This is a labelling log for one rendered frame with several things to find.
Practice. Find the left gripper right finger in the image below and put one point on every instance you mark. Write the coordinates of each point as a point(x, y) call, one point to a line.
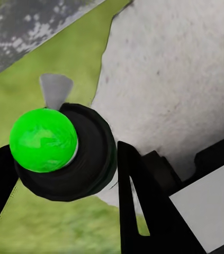
point(169, 233)

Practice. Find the insectifuge atomizer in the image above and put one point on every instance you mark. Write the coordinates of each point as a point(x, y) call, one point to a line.
point(65, 151)

